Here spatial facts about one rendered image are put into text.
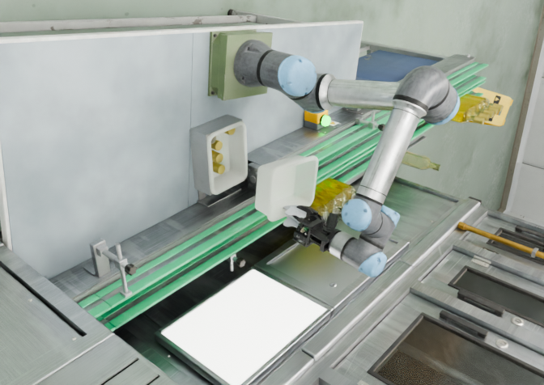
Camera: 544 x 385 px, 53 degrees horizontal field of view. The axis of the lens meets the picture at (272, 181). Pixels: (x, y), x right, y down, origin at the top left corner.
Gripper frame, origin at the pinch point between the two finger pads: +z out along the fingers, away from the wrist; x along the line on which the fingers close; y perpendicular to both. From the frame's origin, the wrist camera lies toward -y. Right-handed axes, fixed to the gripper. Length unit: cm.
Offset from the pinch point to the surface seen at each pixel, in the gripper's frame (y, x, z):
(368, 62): -152, -8, 69
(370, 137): -79, 1, 19
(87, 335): 76, -2, -9
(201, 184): 7.1, 3.6, 31.4
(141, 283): 44.3, 16.2, 14.2
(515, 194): -639, 238, 65
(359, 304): -6.8, 22.8, -28.5
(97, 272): 52, 14, 24
